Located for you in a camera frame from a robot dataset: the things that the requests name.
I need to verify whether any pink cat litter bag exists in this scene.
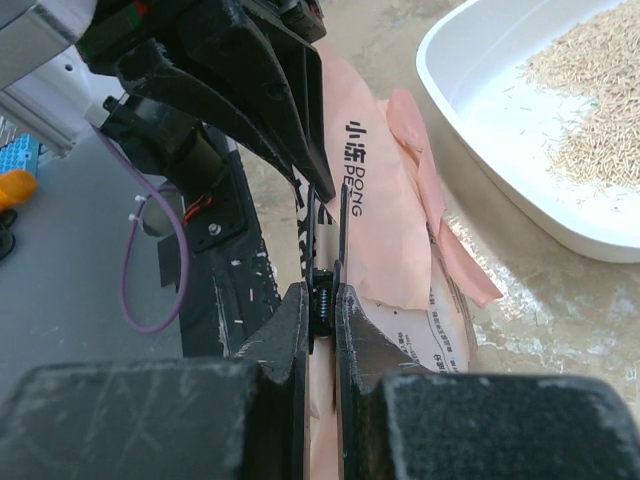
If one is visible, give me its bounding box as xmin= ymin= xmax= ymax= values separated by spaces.
xmin=287 ymin=39 xmax=505 ymax=480

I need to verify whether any blue perforated board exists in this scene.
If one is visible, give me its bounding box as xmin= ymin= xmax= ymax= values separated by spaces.
xmin=0 ymin=134 xmax=42 ymax=177

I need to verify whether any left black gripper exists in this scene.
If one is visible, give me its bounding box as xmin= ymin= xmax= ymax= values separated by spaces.
xmin=76 ymin=1 xmax=335 ymax=202

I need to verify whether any orange object on floor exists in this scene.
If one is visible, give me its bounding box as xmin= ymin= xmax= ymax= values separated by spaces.
xmin=0 ymin=170 xmax=38 ymax=211

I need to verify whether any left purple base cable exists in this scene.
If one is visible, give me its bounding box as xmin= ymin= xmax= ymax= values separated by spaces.
xmin=89 ymin=124 xmax=191 ymax=335

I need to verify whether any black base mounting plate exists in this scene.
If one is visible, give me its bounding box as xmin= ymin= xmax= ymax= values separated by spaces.
xmin=178 ymin=127 xmax=281 ymax=357

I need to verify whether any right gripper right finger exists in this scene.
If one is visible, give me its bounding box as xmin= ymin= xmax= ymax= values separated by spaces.
xmin=335 ymin=285 xmax=639 ymax=479

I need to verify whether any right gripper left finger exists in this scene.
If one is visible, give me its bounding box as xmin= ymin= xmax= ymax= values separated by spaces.
xmin=1 ymin=283 xmax=310 ymax=479

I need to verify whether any black bag clip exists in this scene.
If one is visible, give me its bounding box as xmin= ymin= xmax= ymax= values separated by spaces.
xmin=304 ymin=183 xmax=350 ymax=341

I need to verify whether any white plastic litter box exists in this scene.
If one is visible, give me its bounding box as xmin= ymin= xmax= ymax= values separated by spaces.
xmin=416 ymin=1 xmax=639 ymax=264

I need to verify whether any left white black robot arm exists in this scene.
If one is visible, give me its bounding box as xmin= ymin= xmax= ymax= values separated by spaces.
xmin=77 ymin=0 xmax=335 ymax=201

